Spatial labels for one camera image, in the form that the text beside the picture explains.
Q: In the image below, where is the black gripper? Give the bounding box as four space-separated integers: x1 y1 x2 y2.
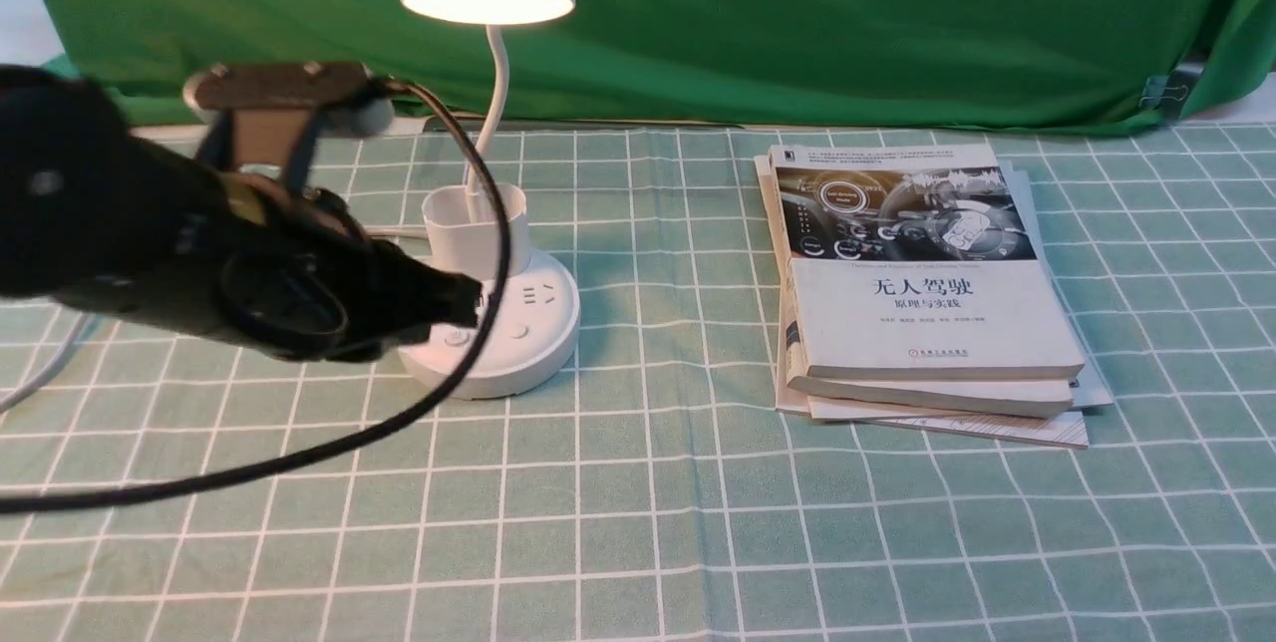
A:
199 186 484 362

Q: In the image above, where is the white desk lamp with sockets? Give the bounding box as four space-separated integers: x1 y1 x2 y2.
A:
401 0 581 399

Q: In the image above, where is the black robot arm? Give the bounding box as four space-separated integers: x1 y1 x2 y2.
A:
1 63 482 362

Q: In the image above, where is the green checkered tablecloth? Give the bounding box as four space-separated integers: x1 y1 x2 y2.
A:
1 124 1275 641

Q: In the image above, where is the top book with car cover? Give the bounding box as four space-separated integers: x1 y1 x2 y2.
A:
768 146 1085 382

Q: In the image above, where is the green backdrop cloth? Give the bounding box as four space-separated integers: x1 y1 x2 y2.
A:
43 0 1273 134

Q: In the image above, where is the bottom thin book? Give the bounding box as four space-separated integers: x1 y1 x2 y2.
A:
755 160 1114 451

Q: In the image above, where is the metal binder clip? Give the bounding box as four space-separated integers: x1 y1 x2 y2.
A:
1138 61 1205 121

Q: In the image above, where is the black camera cable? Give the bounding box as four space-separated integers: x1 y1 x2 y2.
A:
0 77 513 514

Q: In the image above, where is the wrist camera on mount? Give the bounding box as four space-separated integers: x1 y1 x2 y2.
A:
182 61 396 195

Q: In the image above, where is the white lamp power cable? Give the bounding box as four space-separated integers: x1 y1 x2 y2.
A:
0 223 433 414

